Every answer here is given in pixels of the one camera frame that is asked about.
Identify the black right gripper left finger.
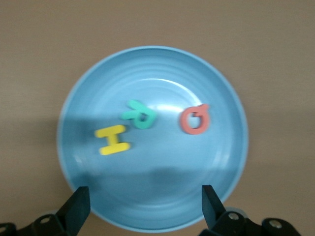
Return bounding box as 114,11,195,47
0,186,91,236

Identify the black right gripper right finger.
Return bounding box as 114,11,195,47
200,184,302,236

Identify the yellow foam letter H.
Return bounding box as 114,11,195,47
94,124,131,156

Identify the red foam letter Q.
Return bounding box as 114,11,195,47
179,103,212,135

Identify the teal foam letter R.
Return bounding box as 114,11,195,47
120,99,158,130

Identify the blue plate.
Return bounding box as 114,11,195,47
56,45,250,233

